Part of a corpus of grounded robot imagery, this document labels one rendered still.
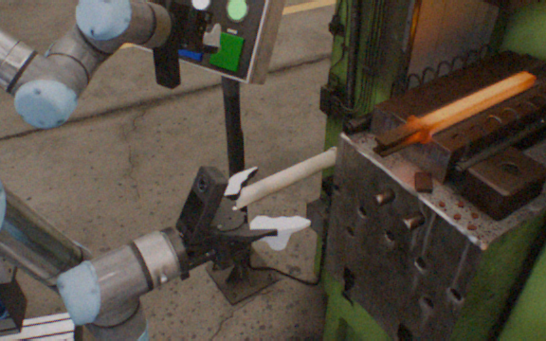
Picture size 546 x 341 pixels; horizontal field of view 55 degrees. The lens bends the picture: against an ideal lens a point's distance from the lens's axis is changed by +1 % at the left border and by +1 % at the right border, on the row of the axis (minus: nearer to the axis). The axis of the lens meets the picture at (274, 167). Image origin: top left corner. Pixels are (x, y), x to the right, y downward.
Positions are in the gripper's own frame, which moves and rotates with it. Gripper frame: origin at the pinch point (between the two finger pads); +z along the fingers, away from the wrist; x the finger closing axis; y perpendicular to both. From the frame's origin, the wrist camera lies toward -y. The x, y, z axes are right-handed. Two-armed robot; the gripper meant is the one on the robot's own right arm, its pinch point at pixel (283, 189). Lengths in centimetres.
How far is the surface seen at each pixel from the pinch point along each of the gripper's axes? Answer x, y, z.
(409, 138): 0.6, 1.0, 27.5
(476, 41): -19, 1, 69
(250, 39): -40.4, -4.1, 19.0
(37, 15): -332, 100, 20
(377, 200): 1.6, 12.2, 20.7
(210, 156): -126, 100, 46
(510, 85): 1, -1, 55
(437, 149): 4.6, 2.2, 30.7
